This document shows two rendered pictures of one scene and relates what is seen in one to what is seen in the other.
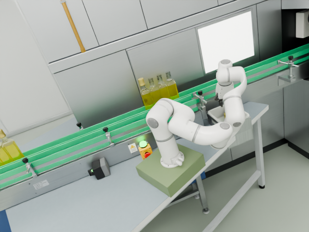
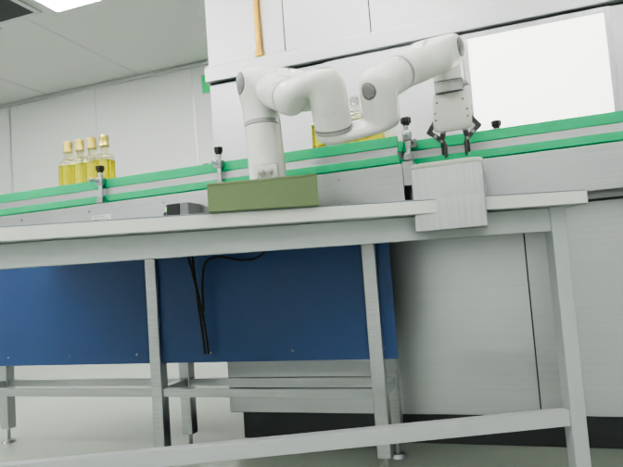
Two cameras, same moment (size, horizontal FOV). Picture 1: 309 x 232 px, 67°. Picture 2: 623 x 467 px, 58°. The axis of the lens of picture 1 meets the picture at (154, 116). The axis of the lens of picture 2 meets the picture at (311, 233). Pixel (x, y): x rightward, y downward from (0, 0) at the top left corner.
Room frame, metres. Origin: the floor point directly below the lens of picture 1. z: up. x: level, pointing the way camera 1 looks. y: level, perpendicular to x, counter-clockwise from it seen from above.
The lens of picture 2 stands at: (-0.26, -0.77, 0.59)
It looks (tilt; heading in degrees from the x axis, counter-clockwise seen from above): 4 degrees up; 27
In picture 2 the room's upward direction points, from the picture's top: 4 degrees counter-clockwise
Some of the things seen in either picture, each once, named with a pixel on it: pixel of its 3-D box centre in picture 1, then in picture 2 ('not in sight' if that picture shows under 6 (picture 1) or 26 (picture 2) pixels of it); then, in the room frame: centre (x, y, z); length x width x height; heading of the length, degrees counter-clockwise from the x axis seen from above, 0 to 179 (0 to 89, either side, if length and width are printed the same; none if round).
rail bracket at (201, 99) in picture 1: (200, 99); (408, 140); (1.30, -0.30, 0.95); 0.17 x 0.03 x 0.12; 8
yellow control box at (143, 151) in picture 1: (145, 151); not in sight; (1.18, 0.11, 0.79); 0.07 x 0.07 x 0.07; 8
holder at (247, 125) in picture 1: (226, 118); (451, 187); (1.25, -0.42, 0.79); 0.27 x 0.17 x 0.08; 8
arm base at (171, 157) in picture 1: (170, 149); (265, 155); (0.97, -0.03, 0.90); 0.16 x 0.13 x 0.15; 28
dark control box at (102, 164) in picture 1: (100, 168); (184, 217); (1.14, 0.39, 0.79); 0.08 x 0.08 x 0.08; 8
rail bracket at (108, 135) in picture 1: (109, 139); (215, 167); (1.17, 0.29, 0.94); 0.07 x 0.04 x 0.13; 8
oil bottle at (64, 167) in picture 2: not in sight; (69, 178); (1.24, 1.03, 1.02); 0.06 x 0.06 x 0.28; 8
